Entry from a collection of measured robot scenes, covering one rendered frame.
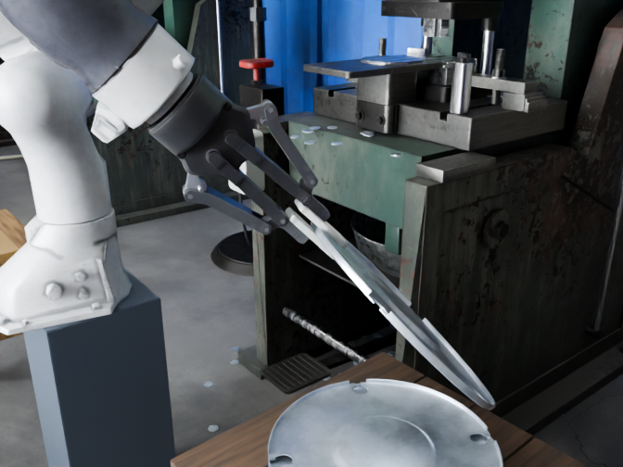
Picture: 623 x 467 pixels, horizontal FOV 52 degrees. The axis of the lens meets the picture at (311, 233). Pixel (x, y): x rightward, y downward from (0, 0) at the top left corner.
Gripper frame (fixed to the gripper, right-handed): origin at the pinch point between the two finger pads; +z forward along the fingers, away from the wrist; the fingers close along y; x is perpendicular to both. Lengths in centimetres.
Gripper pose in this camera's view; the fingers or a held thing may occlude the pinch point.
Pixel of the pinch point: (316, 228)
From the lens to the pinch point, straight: 68.9
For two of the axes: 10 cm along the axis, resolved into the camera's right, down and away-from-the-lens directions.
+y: 6.9, -7.1, -1.1
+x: -2.5, -3.8, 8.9
